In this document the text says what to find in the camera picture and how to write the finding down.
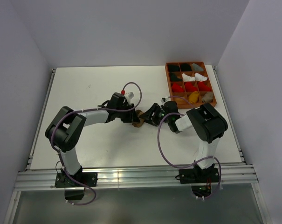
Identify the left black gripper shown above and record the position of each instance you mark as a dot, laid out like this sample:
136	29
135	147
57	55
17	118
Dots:
132	116

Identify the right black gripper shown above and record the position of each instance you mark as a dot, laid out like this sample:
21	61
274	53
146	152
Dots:
147	115

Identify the brown sock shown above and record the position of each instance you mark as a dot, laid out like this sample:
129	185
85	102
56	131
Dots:
141	120

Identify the mustard yellow striped sock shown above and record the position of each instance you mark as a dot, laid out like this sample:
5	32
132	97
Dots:
193	97

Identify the tan sock with red cuff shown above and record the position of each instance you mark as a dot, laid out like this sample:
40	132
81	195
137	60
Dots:
207	98

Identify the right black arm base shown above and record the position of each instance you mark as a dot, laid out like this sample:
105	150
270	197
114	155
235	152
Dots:
197	175

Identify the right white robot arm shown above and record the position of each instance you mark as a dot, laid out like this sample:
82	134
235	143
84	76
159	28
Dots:
207	122

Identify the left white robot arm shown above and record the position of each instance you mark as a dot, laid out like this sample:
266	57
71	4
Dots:
65	129

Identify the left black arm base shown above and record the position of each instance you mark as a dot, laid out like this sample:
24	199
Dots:
75	187

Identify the red rolled sock left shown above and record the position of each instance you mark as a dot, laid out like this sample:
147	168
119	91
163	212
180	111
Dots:
177	88

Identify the red rolled sock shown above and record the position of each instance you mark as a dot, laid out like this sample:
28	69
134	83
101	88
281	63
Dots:
203	87
189	87
177	88

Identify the black rolled sock middle-left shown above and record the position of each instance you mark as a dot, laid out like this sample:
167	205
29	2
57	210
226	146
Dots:
174	77

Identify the red rolled sock middle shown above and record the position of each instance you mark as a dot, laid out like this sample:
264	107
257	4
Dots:
189	87

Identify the white rolled sock middle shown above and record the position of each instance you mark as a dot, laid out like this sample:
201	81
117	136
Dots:
187	78

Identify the white rolled sock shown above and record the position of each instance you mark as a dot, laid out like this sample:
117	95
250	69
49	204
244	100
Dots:
187	78
200	77

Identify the black rolled sock back-left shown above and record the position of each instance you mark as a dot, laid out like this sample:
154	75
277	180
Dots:
173	68

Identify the orange compartment organizer box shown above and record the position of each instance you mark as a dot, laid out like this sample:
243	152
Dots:
181	98

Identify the red rolled sock right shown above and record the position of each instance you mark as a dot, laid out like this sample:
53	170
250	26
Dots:
203	87

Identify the black rolled sock back-middle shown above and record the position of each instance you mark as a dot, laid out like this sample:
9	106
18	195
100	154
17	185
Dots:
185	67

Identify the white rolled sock right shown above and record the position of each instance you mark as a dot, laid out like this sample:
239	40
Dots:
200	77

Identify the grey rolled sock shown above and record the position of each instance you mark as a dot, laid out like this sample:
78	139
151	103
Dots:
197	67

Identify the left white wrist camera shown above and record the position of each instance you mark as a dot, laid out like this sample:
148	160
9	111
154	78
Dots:
128	96

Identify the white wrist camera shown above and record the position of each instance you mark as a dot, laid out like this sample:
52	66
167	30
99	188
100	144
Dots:
128	96
164	100

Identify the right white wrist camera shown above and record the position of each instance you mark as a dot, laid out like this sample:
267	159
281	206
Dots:
164	100

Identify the aluminium frame rail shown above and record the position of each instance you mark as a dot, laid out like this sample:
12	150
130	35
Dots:
120	178

